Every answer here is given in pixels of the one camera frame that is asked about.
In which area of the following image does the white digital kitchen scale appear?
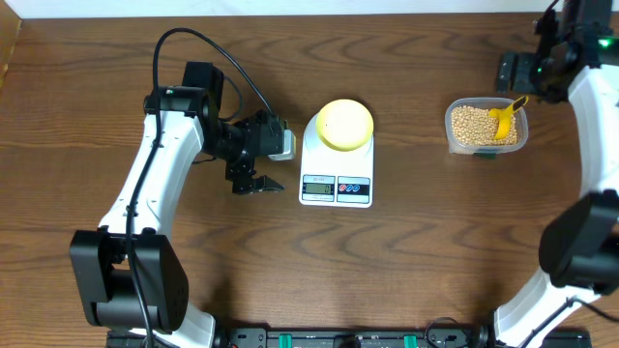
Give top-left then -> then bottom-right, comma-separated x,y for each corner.
299,114 -> 374,208

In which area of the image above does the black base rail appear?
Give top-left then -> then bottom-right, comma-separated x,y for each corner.
104,319 -> 593,348

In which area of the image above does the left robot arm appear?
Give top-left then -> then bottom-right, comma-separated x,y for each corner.
70,62 -> 296,347

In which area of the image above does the clear plastic container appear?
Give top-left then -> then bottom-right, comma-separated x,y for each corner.
445,96 -> 529,156

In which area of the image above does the soybeans pile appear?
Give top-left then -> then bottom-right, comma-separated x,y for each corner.
451,105 -> 517,146

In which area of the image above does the green tape label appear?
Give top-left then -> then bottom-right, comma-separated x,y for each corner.
475,153 -> 496,160

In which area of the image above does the yellow plastic bowl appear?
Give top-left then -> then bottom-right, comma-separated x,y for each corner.
315,100 -> 374,152

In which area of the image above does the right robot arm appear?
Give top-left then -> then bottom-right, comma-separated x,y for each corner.
486,0 -> 618,347

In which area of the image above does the yellow plastic scoop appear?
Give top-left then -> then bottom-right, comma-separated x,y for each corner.
488,96 -> 529,140

